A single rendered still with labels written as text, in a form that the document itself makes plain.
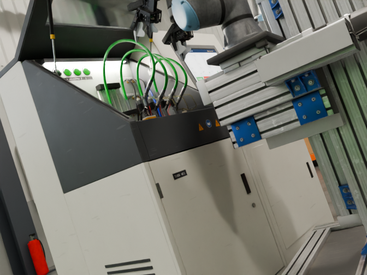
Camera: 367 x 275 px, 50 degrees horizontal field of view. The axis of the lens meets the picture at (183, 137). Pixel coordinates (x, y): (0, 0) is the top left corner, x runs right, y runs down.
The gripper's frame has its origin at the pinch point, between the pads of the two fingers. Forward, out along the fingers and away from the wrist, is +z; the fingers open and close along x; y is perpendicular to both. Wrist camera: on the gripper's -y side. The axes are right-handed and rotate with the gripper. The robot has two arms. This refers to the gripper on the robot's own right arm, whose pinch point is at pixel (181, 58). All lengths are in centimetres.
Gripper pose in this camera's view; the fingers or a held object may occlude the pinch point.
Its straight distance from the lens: 194.1
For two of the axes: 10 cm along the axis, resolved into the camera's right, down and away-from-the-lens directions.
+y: 7.1, -2.0, -6.8
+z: 1.8, 9.8, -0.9
